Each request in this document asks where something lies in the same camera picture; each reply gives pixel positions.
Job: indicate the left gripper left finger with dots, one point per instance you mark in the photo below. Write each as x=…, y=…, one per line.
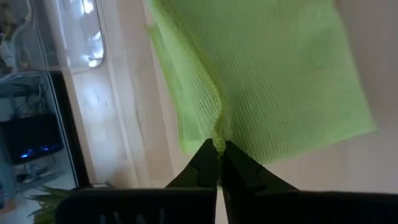
x=202, y=171

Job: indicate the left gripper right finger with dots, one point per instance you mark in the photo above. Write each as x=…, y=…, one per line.
x=239, y=177

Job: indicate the green microfiber towel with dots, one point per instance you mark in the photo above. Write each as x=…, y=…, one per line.
x=264, y=77

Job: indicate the small potted succulent plant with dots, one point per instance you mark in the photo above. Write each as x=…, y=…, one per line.
x=49, y=202

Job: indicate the black device with blue lights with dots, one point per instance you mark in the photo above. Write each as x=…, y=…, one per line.
x=31, y=137

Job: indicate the clear plastic bin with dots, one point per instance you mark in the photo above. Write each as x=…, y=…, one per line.
x=81, y=31

